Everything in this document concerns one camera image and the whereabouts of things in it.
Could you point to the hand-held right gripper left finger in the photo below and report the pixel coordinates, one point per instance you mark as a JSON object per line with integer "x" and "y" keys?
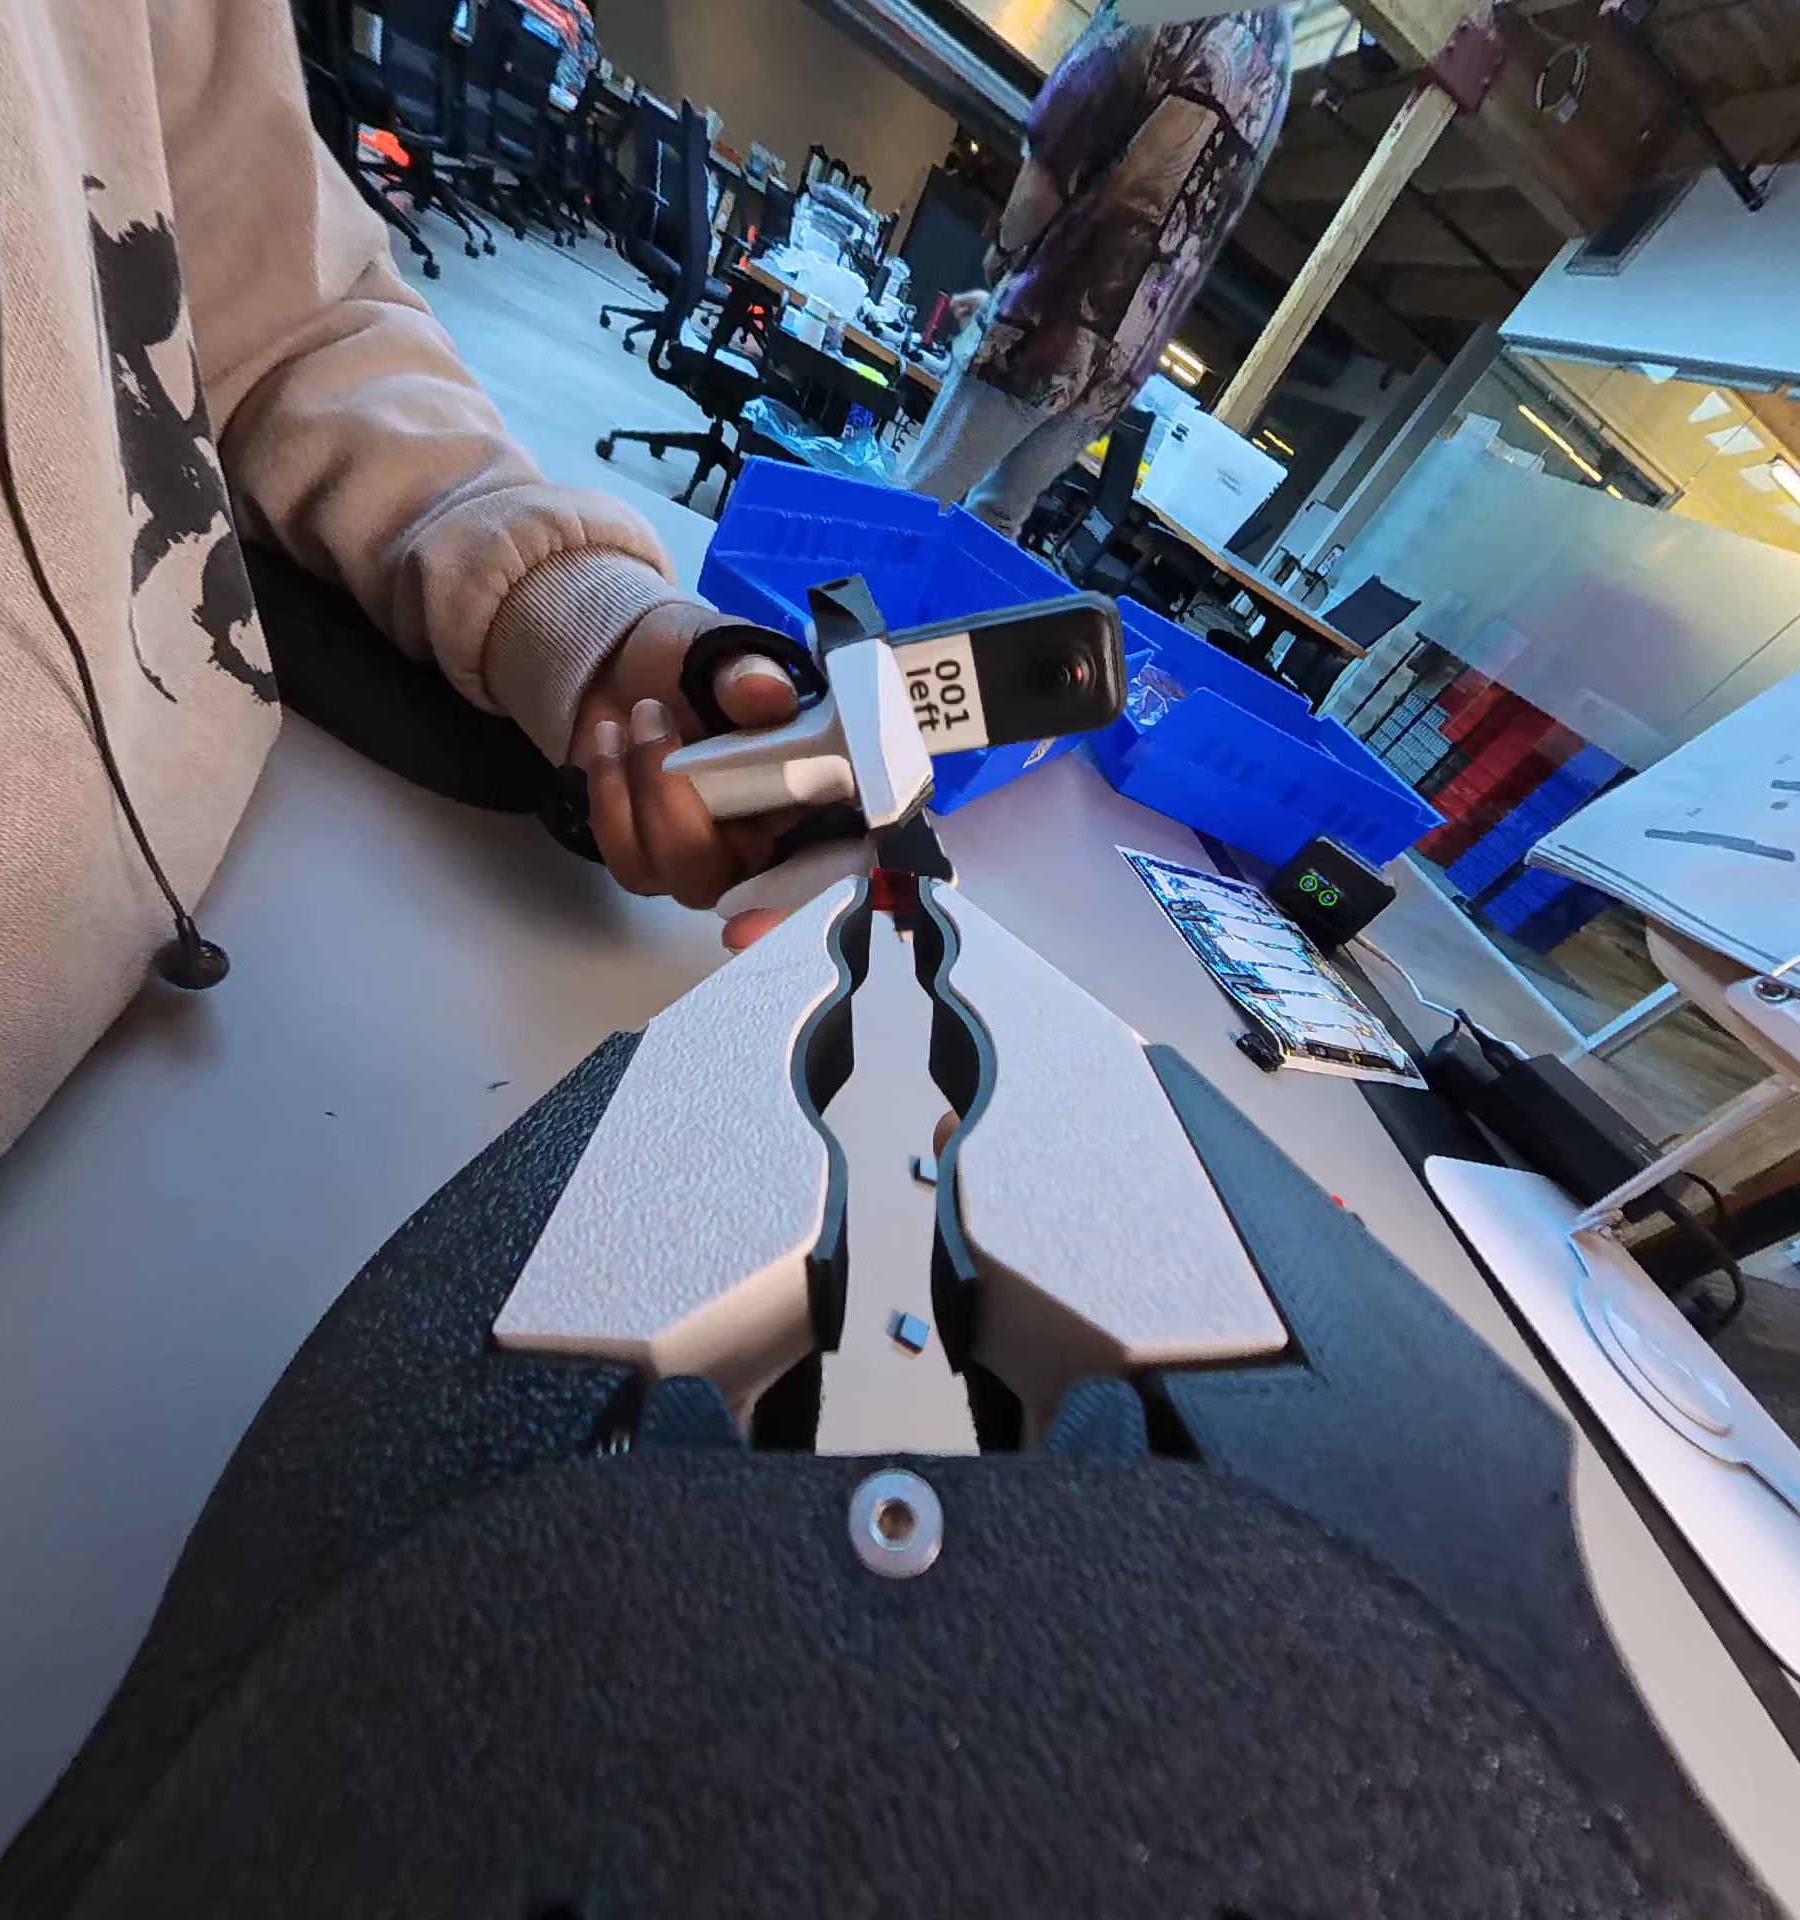
{"x": 676, "y": 1199}

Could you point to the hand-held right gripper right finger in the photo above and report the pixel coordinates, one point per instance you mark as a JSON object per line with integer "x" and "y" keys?
{"x": 1110, "y": 1199}

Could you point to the black lego plate white emblem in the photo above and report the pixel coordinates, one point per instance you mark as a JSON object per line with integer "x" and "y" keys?
{"x": 888, "y": 887}

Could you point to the small black lego piece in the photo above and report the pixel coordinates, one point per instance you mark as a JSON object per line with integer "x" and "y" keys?
{"x": 1261, "y": 1051}

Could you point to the person's right hand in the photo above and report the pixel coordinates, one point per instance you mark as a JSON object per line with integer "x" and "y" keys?
{"x": 946, "y": 1134}

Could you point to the person's left hand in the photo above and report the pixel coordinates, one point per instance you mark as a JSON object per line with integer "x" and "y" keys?
{"x": 645, "y": 833}

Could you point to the white box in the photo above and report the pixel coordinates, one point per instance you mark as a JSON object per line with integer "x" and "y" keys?
{"x": 1214, "y": 472}

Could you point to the sticker sheet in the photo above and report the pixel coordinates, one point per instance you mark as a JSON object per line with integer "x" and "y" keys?
{"x": 1275, "y": 974}

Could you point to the black charger green lights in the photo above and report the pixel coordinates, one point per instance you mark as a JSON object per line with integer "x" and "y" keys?
{"x": 1334, "y": 892}

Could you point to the white stand base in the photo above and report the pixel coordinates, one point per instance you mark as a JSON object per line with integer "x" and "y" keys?
{"x": 1517, "y": 1245}

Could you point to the cluttered wooden table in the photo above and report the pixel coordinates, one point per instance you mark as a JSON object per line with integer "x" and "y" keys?
{"x": 826, "y": 299}

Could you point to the black power adapter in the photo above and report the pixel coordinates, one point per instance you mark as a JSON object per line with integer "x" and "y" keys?
{"x": 1545, "y": 1119}

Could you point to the stack of red blue bins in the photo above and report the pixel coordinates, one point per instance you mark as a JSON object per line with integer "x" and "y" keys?
{"x": 1517, "y": 779}

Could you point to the black office chair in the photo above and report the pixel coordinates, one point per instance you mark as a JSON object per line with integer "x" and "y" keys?
{"x": 683, "y": 270}

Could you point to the black quilted wrist rest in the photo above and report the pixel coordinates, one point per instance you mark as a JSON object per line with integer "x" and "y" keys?
{"x": 375, "y": 719}

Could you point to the row of black office chairs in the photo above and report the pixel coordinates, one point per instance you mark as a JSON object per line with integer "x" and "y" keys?
{"x": 451, "y": 121}

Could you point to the wooden post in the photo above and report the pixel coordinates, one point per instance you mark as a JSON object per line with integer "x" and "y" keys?
{"x": 1336, "y": 256}

